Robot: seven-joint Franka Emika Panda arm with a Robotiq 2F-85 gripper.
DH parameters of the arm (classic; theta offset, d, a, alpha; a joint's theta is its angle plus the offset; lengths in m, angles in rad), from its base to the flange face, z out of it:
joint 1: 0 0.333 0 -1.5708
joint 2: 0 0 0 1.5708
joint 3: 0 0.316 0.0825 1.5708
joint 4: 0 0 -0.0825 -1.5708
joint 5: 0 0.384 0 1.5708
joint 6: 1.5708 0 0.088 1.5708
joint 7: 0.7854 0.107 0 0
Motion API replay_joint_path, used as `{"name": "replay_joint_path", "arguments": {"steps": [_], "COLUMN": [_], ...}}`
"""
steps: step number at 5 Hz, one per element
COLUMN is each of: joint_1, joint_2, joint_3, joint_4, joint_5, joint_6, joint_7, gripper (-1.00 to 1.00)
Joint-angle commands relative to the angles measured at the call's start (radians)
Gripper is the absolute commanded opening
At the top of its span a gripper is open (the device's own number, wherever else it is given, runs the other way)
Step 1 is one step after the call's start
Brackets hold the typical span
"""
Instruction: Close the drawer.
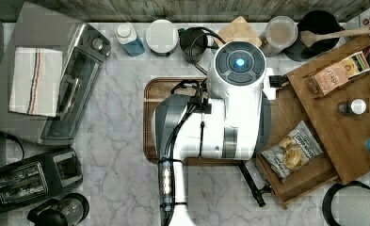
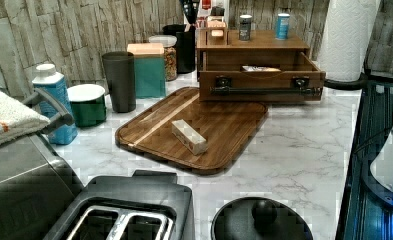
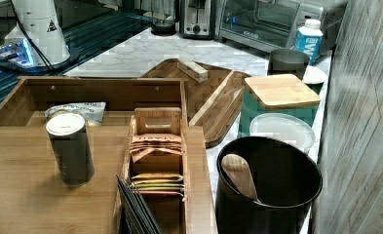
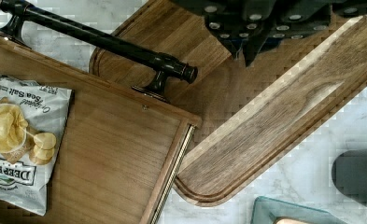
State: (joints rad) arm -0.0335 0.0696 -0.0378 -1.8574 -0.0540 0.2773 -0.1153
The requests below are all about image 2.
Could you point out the wooden drawer with black handle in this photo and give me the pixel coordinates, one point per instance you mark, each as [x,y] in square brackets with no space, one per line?
[303,83]

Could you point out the packet inside drawer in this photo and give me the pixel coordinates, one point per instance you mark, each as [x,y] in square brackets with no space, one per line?
[249,68]

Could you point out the small cream rectangular block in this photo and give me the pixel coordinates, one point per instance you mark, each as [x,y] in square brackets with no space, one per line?
[189,137]

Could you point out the wooden cutting board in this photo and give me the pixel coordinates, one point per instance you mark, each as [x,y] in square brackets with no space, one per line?
[228,127]

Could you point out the teal box with wooden lid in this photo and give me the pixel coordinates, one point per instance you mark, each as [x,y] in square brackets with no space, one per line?
[149,68]

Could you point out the black utensil holder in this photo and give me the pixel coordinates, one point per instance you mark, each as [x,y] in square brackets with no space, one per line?
[185,46]

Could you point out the glass jar with white lid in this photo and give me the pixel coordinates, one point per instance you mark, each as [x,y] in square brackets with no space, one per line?
[168,42]

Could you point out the small wooden holder on box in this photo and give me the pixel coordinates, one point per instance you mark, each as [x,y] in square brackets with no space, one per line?
[216,32]

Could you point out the dark grey tall cup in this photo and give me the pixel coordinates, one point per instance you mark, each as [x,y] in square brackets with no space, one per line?
[120,76]

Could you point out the black toaster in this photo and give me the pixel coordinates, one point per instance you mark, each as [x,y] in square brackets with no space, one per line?
[148,205]

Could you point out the wooden organizer box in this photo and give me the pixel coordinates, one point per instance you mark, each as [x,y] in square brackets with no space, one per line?
[229,53]

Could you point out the green enamel mug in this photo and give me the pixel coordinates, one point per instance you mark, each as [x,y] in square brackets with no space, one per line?
[88,104]

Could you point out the dark spice can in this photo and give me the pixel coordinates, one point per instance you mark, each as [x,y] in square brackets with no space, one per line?
[245,27]

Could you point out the black pot lid with knob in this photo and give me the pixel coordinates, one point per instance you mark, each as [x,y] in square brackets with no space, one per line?
[258,218]

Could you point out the blue spice can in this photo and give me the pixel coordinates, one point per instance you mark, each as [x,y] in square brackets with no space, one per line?
[282,26]

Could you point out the black paper towel holder base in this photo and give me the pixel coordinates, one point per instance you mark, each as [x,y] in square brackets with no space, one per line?
[358,84]

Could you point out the paper towel roll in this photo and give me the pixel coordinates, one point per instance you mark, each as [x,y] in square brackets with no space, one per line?
[347,31]

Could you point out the stainless steel toaster oven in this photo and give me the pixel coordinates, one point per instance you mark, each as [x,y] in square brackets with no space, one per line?
[36,184]

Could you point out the striped white towel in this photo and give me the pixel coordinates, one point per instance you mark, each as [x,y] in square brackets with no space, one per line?
[17,120]

